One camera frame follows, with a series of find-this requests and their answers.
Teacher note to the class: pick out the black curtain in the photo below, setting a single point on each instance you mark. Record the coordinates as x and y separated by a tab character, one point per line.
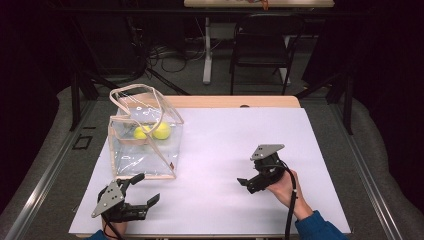
393	83
26	100

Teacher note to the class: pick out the white-legged background table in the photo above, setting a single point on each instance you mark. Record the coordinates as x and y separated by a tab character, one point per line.
207	50

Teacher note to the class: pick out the metal floor rail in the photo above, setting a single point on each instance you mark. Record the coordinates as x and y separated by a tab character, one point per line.
370	186
43	180

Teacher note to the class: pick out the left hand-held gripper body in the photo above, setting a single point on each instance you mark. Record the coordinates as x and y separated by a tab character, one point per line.
110	200

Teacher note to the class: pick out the black folding chair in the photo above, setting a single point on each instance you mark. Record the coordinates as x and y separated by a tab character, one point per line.
263	46

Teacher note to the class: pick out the person's right hand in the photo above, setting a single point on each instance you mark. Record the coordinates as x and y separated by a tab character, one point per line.
286	191

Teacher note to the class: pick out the clear plastic tote bag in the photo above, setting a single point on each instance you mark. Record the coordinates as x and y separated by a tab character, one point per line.
140	160

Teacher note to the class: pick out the person's left hand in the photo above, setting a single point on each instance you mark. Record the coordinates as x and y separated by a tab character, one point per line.
118	228

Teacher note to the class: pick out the yellow tennis ball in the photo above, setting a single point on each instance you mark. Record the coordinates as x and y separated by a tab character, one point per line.
140	133
163	130

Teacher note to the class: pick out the black tripod leg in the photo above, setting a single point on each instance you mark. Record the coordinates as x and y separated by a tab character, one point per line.
166	81

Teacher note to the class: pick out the wooden table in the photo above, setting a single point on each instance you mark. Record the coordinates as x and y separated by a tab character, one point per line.
233	101

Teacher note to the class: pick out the small orange object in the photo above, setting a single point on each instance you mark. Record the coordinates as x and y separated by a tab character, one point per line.
264	4

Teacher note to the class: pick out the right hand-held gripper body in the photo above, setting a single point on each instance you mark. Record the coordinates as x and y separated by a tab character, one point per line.
268	170

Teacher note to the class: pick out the black metal stand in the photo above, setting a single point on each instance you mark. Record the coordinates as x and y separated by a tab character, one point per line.
348	103
75	100

